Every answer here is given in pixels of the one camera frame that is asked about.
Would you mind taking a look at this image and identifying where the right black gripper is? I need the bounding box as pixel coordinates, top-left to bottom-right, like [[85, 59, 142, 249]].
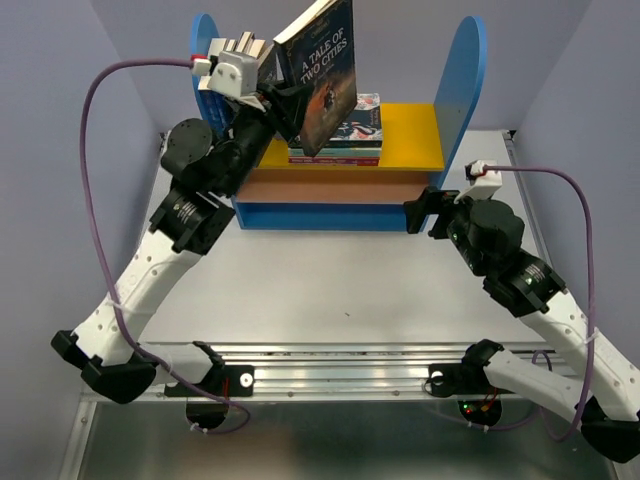
[[404, 185, 490, 276]]

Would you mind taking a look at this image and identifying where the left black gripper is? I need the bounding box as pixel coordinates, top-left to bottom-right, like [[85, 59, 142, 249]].
[[216, 75, 313, 198]]

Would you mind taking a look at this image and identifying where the Nineteen Eighty-Four blue book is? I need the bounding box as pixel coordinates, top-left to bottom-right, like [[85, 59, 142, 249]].
[[248, 39, 278, 83]]

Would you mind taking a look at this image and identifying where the dark brown book underneath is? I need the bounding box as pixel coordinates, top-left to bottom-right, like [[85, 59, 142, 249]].
[[274, 0, 357, 157]]

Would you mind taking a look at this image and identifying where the Jane Eyre blue book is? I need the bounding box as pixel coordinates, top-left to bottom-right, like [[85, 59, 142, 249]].
[[198, 76, 232, 136]]

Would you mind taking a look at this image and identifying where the Three Days To See book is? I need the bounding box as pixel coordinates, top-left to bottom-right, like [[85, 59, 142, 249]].
[[235, 31, 255, 54]]

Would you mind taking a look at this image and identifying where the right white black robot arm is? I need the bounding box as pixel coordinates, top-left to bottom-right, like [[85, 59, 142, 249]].
[[403, 187, 639, 463]]

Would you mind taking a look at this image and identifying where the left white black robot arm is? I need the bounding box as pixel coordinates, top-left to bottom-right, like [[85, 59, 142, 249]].
[[51, 82, 312, 404]]

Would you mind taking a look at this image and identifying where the red spine book in stack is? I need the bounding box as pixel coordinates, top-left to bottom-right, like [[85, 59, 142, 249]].
[[288, 156, 380, 167]]

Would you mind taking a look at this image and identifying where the green spine book in stack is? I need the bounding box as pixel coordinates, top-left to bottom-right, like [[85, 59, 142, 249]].
[[315, 147, 382, 158]]

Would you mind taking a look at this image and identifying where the blue yellow wooden bookshelf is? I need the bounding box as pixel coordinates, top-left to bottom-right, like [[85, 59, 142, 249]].
[[189, 12, 488, 234]]

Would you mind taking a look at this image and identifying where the Little Women floral book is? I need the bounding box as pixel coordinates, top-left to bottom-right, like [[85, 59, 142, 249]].
[[327, 93, 383, 148]]

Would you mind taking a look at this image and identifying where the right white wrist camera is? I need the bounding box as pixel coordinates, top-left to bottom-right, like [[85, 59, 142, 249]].
[[454, 160, 503, 204]]

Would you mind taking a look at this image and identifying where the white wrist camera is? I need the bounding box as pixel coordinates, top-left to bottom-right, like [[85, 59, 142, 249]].
[[454, 160, 503, 204], [191, 50, 265, 111]]

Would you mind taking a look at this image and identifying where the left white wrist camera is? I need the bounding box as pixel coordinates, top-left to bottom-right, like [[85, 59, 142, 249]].
[[191, 50, 265, 111]]

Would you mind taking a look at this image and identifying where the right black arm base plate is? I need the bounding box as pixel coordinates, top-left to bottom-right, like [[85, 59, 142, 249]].
[[420, 362, 521, 398]]

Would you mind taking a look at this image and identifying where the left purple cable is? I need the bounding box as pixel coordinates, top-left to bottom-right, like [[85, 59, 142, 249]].
[[79, 57, 250, 435]]

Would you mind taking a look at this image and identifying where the aluminium rail frame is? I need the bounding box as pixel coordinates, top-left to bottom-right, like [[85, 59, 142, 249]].
[[54, 128, 631, 480]]

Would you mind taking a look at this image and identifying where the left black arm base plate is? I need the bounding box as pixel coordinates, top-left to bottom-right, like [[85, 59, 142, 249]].
[[163, 363, 256, 400]]

